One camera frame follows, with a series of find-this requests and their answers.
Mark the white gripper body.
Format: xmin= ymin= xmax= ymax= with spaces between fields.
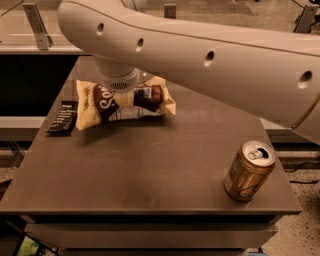
xmin=93 ymin=56 xmax=139 ymax=93

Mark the black cable on floor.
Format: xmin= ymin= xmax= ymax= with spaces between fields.
xmin=283 ymin=161 xmax=320 ymax=185

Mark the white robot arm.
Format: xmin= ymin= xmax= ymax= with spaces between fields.
xmin=57 ymin=0 xmax=320 ymax=144

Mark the green object on floor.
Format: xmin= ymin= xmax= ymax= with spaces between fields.
xmin=15 ymin=236 xmax=40 ymax=256

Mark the right metal railing bracket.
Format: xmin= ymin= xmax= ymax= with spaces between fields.
xmin=293 ymin=4 xmax=319 ymax=33

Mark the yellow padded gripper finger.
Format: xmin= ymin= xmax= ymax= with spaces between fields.
xmin=114 ymin=91 xmax=134 ymax=107

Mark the metal railing bracket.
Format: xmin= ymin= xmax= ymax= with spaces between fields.
xmin=22 ymin=3 xmax=53 ymax=50
xmin=164 ymin=3 xmax=176 ymax=19
xmin=293 ymin=4 xmax=319 ymax=33

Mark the black rxbar chocolate bar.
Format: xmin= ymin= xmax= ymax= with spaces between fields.
xmin=46 ymin=101 xmax=78 ymax=136

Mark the gold soda can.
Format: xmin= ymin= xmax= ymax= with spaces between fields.
xmin=224 ymin=141 xmax=276 ymax=202

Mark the left metal railing bracket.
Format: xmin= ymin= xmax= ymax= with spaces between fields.
xmin=22 ymin=3 xmax=53 ymax=50

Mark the brown and yellow chip bag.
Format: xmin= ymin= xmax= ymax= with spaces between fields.
xmin=76 ymin=76 xmax=176 ymax=130

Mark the middle metal railing bracket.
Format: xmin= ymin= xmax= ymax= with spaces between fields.
xmin=164 ymin=3 xmax=176 ymax=19

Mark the grey table drawer front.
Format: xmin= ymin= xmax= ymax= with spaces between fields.
xmin=26 ymin=223 xmax=277 ymax=249

